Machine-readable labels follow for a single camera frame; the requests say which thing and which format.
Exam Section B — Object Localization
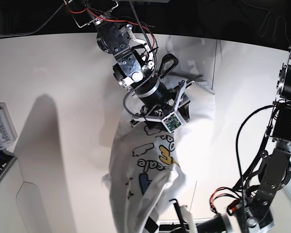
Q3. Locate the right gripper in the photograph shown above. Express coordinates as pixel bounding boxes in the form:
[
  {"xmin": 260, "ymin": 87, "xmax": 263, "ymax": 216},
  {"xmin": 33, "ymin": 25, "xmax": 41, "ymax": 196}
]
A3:
[{"xmin": 130, "ymin": 79, "xmax": 192, "ymax": 129}]

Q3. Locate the white printed t-shirt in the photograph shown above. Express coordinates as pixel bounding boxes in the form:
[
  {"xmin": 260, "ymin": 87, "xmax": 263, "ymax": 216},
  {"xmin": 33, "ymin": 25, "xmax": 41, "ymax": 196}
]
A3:
[{"xmin": 102, "ymin": 83, "xmax": 215, "ymax": 233}]

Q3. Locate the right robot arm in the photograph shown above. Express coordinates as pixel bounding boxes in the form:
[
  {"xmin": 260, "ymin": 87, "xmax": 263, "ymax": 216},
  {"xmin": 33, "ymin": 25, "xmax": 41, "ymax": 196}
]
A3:
[{"xmin": 68, "ymin": 4, "xmax": 191, "ymax": 133}]

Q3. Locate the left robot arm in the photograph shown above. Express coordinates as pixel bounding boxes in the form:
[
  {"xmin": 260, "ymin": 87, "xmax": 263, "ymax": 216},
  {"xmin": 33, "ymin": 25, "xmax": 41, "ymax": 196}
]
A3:
[{"xmin": 172, "ymin": 44, "xmax": 291, "ymax": 233}]

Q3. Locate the white table vent slot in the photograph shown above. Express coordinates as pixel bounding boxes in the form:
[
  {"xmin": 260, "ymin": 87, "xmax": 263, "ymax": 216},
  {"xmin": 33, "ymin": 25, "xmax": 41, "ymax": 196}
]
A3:
[{"xmin": 158, "ymin": 218, "xmax": 210, "ymax": 233}]

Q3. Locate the clear plastic parts box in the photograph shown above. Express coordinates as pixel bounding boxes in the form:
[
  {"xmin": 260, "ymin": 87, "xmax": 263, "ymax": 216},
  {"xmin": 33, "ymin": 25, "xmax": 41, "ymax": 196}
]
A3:
[{"xmin": 0, "ymin": 102, "xmax": 18, "ymax": 150}]

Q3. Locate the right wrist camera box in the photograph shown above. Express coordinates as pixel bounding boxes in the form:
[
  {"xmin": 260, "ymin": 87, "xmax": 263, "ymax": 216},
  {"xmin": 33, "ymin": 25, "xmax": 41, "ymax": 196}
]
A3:
[{"xmin": 161, "ymin": 111, "xmax": 183, "ymax": 133}]

